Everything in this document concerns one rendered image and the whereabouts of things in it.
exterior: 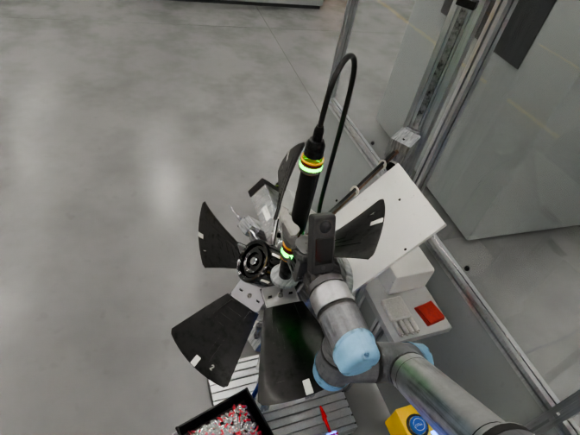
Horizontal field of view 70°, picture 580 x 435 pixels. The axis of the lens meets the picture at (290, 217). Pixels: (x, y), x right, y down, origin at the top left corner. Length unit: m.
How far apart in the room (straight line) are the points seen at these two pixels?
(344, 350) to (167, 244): 2.15
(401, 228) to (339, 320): 0.54
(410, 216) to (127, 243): 1.97
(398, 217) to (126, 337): 1.64
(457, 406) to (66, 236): 2.56
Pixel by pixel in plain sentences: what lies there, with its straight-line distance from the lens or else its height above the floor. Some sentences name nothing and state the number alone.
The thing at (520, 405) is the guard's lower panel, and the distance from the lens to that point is 1.57.
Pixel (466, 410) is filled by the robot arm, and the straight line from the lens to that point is 0.65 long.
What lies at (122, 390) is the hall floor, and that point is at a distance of 2.29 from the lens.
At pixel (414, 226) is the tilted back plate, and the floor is 1.31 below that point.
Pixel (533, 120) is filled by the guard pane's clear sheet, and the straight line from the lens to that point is 1.33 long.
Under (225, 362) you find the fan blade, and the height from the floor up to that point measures 0.97.
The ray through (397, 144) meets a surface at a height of 1.38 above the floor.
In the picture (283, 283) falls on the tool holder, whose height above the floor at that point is 1.27.
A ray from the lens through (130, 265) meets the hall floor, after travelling 2.68.
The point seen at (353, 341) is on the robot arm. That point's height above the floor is 1.48.
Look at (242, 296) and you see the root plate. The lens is 1.17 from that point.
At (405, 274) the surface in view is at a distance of 1.54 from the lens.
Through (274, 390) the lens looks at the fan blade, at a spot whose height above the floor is 1.16.
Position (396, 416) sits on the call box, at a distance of 1.16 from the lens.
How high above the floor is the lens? 2.08
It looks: 44 degrees down
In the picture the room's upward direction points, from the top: 12 degrees clockwise
